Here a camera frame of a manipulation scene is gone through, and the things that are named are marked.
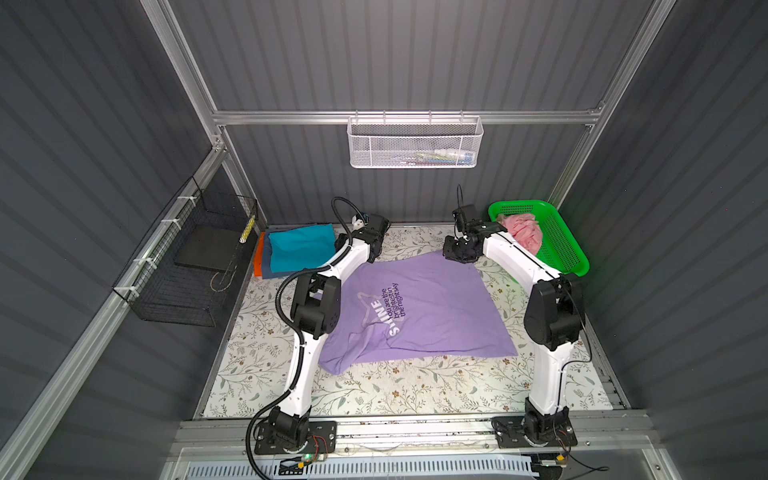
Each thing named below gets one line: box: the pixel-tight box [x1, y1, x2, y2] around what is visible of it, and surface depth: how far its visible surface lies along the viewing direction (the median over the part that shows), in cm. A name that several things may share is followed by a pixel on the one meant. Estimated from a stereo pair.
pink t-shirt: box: [500, 213, 542, 256], surface depth 111 cm
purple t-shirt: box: [319, 253, 518, 375], surface depth 96 cm
